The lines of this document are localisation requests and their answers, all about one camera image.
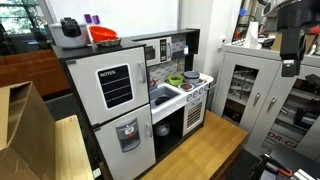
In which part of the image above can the white box container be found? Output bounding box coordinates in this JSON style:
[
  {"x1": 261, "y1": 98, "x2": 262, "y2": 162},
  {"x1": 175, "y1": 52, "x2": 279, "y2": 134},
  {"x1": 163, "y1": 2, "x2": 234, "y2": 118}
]
[{"x1": 48, "y1": 22, "x2": 92, "y2": 50}]

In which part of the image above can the metal plate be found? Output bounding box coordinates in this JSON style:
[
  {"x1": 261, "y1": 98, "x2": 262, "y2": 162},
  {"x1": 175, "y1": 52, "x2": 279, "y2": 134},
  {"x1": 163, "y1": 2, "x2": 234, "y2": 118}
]
[{"x1": 94, "y1": 37, "x2": 122, "y2": 48}]

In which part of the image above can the fridge door with notes chalkboard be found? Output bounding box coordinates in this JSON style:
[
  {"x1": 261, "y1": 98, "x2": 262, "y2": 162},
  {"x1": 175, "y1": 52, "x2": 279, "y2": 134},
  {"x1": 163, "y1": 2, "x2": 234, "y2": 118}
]
[{"x1": 65, "y1": 46, "x2": 150, "y2": 127}]

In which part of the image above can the white storage cabinet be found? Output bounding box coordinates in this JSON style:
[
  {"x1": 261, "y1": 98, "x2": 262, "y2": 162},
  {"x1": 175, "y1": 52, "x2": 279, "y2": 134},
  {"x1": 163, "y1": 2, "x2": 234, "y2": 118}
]
[{"x1": 211, "y1": 43, "x2": 320, "y2": 161}]

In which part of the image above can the toy microwave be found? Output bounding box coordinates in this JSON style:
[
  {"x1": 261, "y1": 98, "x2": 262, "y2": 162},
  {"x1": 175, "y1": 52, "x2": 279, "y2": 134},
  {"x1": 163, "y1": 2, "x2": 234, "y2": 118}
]
[{"x1": 137, "y1": 36, "x2": 174, "y2": 68}]

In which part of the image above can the small red object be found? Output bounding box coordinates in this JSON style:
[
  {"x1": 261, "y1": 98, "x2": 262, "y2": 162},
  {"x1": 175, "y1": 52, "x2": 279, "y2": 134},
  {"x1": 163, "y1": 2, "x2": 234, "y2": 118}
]
[{"x1": 308, "y1": 24, "x2": 320, "y2": 35}]

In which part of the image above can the gray toy pot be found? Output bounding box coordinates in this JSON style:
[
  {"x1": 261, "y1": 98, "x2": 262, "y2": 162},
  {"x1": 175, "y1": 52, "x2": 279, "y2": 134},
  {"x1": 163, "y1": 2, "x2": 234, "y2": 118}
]
[{"x1": 183, "y1": 70, "x2": 202, "y2": 85}]

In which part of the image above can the gray toy sink basin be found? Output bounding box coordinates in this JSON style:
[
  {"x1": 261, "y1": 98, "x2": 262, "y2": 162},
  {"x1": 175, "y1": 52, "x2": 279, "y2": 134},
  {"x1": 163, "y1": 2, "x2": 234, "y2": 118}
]
[{"x1": 148, "y1": 84, "x2": 183, "y2": 110}]

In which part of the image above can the green bowl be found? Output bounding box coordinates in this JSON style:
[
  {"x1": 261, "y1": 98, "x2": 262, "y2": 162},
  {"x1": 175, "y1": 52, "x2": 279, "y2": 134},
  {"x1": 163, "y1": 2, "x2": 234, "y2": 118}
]
[{"x1": 166, "y1": 73, "x2": 185, "y2": 86}]

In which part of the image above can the paper towel roll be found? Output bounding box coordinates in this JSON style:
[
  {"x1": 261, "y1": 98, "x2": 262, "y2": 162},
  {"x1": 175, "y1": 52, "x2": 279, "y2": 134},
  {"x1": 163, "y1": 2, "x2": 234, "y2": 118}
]
[{"x1": 245, "y1": 21, "x2": 260, "y2": 49}]

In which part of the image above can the small cardboard box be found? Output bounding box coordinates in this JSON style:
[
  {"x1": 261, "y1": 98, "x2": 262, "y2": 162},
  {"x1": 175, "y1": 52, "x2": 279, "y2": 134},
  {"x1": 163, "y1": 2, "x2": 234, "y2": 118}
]
[{"x1": 271, "y1": 31, "x2": 318, "y2": 55}]

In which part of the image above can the white black toy kitchen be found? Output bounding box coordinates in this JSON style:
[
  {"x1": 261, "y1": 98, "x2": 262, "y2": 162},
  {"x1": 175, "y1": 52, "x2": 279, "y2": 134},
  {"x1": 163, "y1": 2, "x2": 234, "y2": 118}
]
[{"x1": 51, "y1": 28, "x2": 215, "y2": 180}]

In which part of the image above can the orange handled tool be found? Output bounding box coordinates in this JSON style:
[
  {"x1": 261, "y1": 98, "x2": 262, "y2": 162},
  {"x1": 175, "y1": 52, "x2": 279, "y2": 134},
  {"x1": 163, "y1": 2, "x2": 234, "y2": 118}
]
[{"x1": 277, "y1": 167, "x2": 294, "y2": 178}]

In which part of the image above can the small black device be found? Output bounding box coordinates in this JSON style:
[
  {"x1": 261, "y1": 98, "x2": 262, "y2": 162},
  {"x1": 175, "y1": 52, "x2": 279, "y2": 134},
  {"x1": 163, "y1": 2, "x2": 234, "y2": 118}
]
[{"x1": 261, "y1": 37, "x2": 276, "y2": 48}]

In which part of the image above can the freezer door with ice dispenser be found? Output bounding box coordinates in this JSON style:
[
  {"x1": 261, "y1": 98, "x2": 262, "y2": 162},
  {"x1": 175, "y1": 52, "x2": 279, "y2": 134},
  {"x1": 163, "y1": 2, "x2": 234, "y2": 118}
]
[{"x1": 93, "y1": 103, "x2": 157, "y2": 180}]

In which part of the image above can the large cardboard box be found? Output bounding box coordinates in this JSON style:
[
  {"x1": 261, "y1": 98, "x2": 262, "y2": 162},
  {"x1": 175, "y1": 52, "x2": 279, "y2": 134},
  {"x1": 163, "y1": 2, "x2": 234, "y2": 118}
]
[{"x1": 0, "y1": 80, "x2": 57, "y2": 180}]

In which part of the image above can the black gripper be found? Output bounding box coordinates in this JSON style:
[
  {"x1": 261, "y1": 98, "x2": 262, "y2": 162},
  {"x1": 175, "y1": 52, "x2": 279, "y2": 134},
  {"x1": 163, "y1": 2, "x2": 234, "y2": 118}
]
[{"x1": 279, "y1": 27, "x2": 307, "y2": 78}]

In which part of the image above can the gray toy kettle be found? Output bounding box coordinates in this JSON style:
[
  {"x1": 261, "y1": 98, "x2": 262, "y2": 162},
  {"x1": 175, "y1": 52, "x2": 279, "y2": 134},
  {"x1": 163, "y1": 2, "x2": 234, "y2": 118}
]
[{"x1": 153, "y1": 120, "x2": 171, "y2": 138}]

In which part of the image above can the orange bowl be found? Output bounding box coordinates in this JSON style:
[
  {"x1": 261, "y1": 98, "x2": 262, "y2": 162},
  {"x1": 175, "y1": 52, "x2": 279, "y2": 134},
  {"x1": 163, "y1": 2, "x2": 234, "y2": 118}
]
[{"x1": 88, "y1": 25, "x2": 119, "y2": 43}]

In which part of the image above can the toy oven door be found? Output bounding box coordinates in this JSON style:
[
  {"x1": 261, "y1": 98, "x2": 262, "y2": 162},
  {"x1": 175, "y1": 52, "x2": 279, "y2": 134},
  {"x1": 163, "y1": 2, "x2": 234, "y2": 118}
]
[{"x1": 182, "y1": 93, "x2": 208, "y2": 137}]

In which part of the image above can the black round pan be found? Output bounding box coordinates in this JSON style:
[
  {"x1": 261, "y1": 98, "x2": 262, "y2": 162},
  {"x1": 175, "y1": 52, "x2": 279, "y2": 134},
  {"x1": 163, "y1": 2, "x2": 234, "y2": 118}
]
[{"x1": 154, "y1": 95, "x2": 172, "y2": 107}]

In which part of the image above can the cabinet door with window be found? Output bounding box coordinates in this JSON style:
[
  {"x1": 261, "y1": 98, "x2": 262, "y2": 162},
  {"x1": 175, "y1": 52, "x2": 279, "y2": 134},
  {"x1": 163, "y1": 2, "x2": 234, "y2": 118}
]
[
  {"x1": 244, "y1": 64, "x2": 320, "y2": 158},
  {"x1": 213, "y1": 51, "x2": 282, "y2": 134}
]

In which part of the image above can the white wall device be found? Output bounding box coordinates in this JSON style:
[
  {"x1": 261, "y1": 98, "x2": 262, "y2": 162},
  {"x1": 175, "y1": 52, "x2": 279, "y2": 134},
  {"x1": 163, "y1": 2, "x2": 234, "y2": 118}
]
[{"x1": 218, "y1": 34, "x2": 227, "y2": 50}]

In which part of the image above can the black case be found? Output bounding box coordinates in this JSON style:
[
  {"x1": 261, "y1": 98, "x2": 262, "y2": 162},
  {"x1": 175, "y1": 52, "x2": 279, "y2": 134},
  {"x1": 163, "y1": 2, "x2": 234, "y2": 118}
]
[{"x1": 256, "y1": 143, "x2": 320, "y2": 180}]

